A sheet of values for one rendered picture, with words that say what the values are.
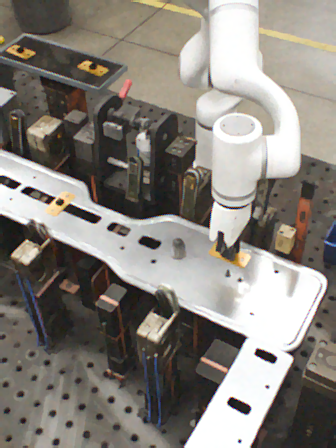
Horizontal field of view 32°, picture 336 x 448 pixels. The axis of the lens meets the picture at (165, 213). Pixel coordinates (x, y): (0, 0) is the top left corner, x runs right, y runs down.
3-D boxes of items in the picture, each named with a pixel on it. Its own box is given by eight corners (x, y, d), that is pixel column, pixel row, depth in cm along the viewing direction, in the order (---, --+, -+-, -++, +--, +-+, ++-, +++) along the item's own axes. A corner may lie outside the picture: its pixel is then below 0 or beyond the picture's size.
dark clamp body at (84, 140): (80, 239, 181) (60, 139, 154) (104, 212, 189) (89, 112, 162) (109, 251, 177) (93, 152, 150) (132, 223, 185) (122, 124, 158)
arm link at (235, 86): (292, 23, 113) (296, 181, 111) (208, 25, 114) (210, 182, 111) (301, 1, 105) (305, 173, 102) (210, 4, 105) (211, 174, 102)
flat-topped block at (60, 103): (62, 185, 198) (36, 67, 166) (76, 171, 203) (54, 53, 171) (86, 195, 194) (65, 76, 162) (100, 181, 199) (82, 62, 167)
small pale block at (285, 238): (262, 327, 156) (276, 233, 131) (267, 318, 159) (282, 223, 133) (274, 333, 155) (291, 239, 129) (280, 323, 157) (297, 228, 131)
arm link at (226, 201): (225, 161, 116) (224, 172, 118) (203, 188, 110) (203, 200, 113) (265, 174, 112) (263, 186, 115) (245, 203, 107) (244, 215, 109)
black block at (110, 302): (98, 377, 148) (82, 308, 127) (121, 345, 154) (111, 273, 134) (125, 392, 145) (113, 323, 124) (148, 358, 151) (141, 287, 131)
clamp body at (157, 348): (133, 415, 141) (120, 333, 116) (159, 376, 148) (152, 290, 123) (166, 434, 137) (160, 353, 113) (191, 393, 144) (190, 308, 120)
